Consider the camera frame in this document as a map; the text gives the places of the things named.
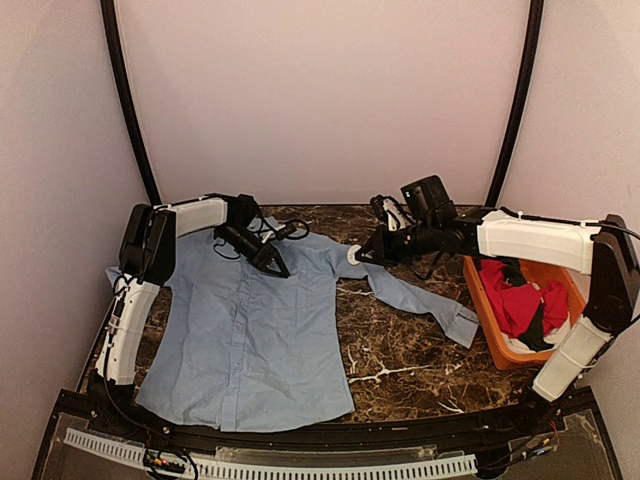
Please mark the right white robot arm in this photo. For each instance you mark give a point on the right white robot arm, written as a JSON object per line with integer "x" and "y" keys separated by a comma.
{"x": 602, "y": 250}

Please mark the white slotted cable duct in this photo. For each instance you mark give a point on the white slotted cable duct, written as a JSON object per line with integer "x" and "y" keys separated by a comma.
{"x": 235, "y": 463}

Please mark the orange plastic basin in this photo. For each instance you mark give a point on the orange plastic basin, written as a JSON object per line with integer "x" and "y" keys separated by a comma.
{"x": 504, "y": 357}

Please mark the red garment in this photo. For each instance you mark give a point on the red garment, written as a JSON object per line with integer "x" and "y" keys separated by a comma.
{"x": 555, "y": 297}

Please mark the black frame post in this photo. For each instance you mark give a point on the black frame post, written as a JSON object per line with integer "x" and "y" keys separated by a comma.
{"x": 520, "y": 96}
{"x": 127, "y": 106}

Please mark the black front rail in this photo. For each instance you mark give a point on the black front rail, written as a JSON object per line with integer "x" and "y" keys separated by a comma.
{"x": 485, "y": 432}

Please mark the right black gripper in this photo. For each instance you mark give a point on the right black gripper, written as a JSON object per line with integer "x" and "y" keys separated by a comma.
{"x": 383, "y": 253}

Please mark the right black frame post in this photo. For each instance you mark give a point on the right black frame post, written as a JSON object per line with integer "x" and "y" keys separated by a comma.
{"x": 520, "y": 96}

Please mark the light blue shirt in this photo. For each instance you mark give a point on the light blue shirt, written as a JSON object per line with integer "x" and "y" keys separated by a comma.
{"x": 248, "y": 352}

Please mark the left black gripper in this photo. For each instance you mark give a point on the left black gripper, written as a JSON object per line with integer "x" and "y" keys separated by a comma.
{"x": 266, "y": 255}

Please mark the white garment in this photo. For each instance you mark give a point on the white garment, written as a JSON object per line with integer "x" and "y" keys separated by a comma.
{"x": 554, "y": 338}

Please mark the left black frame post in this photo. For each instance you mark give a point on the left black frame post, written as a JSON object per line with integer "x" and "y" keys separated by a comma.
{"x": 127, "y": 106}

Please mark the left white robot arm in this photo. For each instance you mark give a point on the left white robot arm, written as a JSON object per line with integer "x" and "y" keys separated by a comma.
{"x": 147, "y": 260}

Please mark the round iridescent brooch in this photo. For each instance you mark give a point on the round iridescent brooch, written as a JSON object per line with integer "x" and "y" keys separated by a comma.
{"x": 352, "y": 254}

